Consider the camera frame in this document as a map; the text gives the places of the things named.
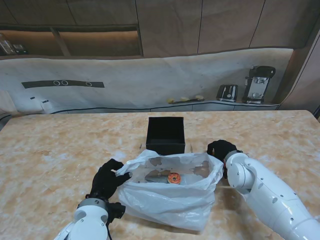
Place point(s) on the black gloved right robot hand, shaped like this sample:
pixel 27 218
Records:
pixel 222 148

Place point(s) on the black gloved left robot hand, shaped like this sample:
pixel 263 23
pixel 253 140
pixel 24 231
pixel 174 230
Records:
pixel 105 181

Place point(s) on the orange frosted mini donut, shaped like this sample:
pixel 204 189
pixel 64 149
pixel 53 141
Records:
pixel 174 178

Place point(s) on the white printed plastic bag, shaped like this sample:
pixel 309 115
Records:
pixel 170 205

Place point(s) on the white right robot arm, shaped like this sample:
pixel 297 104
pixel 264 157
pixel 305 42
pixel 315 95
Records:
pixel 265 190

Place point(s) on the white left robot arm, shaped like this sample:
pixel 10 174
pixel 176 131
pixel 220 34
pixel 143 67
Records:
pixel 90 220

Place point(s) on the open black gift box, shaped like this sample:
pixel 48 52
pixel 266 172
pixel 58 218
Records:
pixel 165 146

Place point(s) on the grey kitchen counter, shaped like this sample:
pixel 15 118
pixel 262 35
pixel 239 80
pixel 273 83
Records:
pixel 212 106

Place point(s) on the yellow lemon piece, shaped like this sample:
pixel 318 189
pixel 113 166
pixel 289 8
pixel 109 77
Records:
pixel 199 97

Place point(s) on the dark cutting board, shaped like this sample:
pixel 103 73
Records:
pixel 191 100

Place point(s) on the black silver coffee machine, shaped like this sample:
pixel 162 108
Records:
pixel 257 85

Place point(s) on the small black shelf item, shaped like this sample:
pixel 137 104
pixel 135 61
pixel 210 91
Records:
pixel 20 49

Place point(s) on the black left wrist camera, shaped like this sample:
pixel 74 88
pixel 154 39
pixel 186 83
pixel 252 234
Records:
pixel 117 211

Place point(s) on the dark wall strip with rings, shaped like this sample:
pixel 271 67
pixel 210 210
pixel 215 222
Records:
pixel 37 84

